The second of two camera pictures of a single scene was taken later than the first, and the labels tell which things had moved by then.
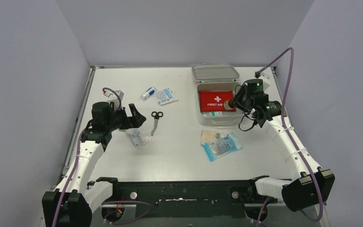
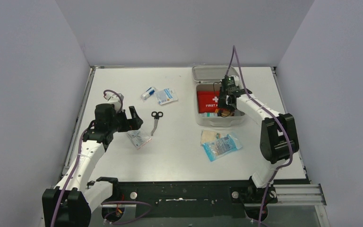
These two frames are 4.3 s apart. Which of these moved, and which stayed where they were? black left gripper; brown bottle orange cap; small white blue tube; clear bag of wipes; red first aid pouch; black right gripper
Moved: brown bottle orange cap; black right gripper
Stayed: black left gripper; small white blue tube; clear bag of wipes; red first aid pouch
